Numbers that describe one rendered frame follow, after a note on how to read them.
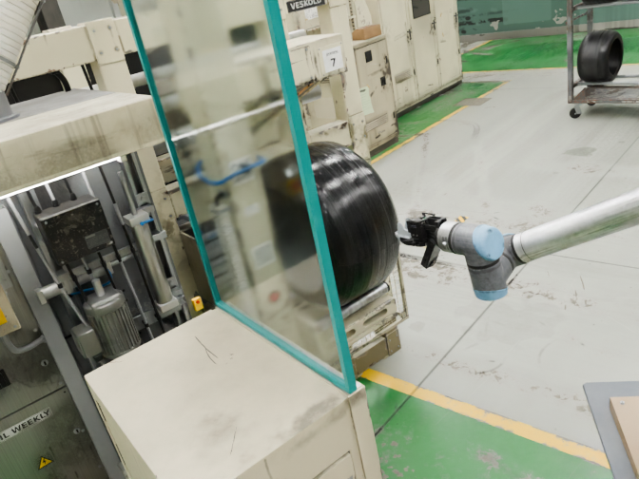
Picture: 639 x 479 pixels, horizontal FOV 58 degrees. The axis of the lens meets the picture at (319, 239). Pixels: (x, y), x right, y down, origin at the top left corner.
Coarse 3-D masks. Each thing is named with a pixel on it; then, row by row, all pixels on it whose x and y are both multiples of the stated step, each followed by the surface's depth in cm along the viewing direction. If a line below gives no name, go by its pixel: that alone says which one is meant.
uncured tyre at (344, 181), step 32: (320, 160) 190; (352, 160) 192; (320, 192) 182; (352, 192) 185; (384, 192) 191; (352, 224) 182; (384, 224) 189; (352, 256) 184; (384, 256) 193; (352, 288) 192
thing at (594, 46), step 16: (592, 0) 591; (608, 0) 589; (624, 0) 604; (576, 16) 628; (592, 16) 645; (592, 32) 618; (608, 32) 608; (592, 48) 606; (608, 48) 600; (576, 64) 624; (592, 64) 608; (608, 64) 606; (576, 80) 649; (592, 80) 624; (608, 80) 622; (576, 96) 636; (592, 96) 641; (608, 96) 630; (624, 96) 619; (576, 112) 644
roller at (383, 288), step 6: (384, 282) 217; (378, 288) 214; (384, 288) 215; (366, 294) 212; (372, 294) 212; (378, 294) 214; (354, 300) 209; (360, 300) 209; (366, 300) 210; (372, 300) 212; (342, 306) 207; (348, 306) 207; (354, 306) 207; (360, 306) 209; (342, 312) 205; (348, 312) 206; (354, 312) 208
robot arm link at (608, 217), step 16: (592, 208) 147; (608, 208) 143; (624, 208) 140; (544, 224) 158; (560, 224) 152; (576, 224) 149; (592, 224) 146; (608, 224) 143; (624, 224) 141; (512, 240) 163; (528, 240) 159; (544, 240) 156; (560, 240) 153; (576, 240) 151; (512, 256) 163; (528, 256) 161; (544, 256) 160; (512, 272) 163
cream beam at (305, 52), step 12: (312, 36) 227; (324, 36) 218; (336, 36) 217; (288, 48) 206; (300, 48) 209; (312, 48) 212; (324, 48) 215; (300, 60) 210; (312, 60) 213; (300, 72) 211; (312, 72) 214; (324, 72) 217; (336, 72) 221; (300, 84) 212
